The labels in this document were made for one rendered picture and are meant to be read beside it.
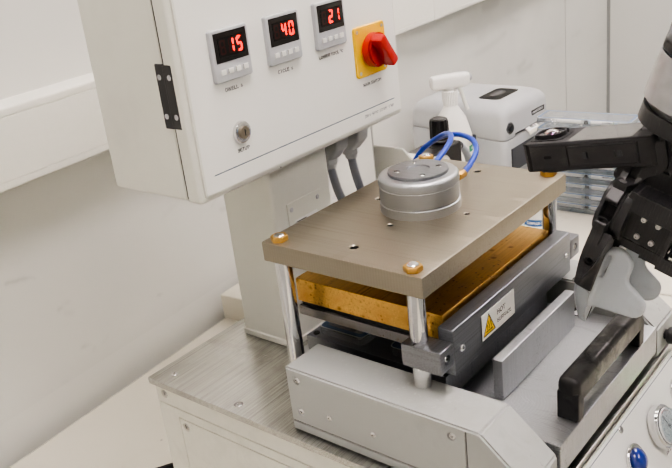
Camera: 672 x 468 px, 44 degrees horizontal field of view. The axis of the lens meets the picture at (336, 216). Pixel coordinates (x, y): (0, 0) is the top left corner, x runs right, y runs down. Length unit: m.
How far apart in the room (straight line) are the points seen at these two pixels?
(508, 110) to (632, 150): 1.08
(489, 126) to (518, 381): 1.02
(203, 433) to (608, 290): 0.46
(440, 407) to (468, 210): 0.20
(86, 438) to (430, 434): 0.63
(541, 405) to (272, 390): 0.29
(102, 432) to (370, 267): 0.62
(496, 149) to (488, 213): 0.97
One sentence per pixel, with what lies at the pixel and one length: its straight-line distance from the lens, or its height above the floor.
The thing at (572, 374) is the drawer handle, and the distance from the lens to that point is 0.74.
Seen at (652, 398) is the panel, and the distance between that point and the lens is 0.90.
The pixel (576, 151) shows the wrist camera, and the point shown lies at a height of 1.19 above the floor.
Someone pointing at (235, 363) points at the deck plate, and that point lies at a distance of 0.96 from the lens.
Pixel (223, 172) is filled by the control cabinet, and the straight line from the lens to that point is 0.79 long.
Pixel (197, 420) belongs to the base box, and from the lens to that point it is 0.94.
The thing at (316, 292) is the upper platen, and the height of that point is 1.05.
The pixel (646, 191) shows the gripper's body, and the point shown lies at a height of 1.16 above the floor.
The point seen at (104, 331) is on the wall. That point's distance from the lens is 1.30.
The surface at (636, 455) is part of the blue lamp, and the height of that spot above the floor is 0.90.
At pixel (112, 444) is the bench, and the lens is 1.21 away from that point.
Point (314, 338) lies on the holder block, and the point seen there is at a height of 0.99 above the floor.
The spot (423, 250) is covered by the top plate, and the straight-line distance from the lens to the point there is 0.73.
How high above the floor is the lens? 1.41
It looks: 21 degrees down
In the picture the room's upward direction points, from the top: 7 degrees counter-clockwise
